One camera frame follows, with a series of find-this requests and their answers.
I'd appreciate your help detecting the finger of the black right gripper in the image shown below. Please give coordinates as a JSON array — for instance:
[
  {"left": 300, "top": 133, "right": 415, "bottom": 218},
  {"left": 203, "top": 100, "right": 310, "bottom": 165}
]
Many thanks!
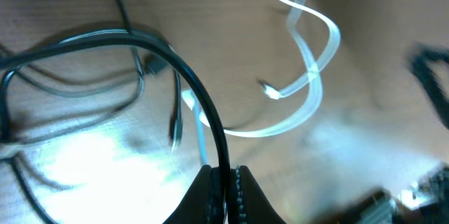
[{"left": 409, "top": 46, "right": 448, "bottom": 129}]

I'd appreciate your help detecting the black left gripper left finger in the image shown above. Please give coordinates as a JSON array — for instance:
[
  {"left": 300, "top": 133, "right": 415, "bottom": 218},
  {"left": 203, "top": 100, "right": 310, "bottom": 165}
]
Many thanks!
[{"left": 163, "top": 165, "right": 225, "bottom": 224}]

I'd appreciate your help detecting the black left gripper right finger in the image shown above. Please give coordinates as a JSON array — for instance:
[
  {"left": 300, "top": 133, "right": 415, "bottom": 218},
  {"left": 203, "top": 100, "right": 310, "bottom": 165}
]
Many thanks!
[{"left": 227, "top": 166, "right": 286, "bottom": 224}]

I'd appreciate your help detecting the black USB cable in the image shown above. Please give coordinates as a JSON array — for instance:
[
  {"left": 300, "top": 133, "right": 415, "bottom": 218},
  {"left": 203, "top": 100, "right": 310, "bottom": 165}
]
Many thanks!
[{"left": 0, "top": 0, "right": 185, "bottom": 224}]

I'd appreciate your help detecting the white USB cable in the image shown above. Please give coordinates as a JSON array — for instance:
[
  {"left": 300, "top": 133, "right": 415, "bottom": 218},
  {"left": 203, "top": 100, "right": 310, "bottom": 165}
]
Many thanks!
[{"left": 180, "top": 0, "right": 342, "bottom": 167}]

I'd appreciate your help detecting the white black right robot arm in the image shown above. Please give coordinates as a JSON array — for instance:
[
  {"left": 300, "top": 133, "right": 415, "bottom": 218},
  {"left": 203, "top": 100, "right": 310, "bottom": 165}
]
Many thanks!
[{"left": 318, "top": 46, "right": 448, "bottom": 223}]

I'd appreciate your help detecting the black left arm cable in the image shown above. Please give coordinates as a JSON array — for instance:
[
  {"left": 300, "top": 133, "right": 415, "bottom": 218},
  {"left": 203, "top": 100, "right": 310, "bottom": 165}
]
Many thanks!
[{"left": 0, "top": 34, "right": 232, "bottom": 224}]

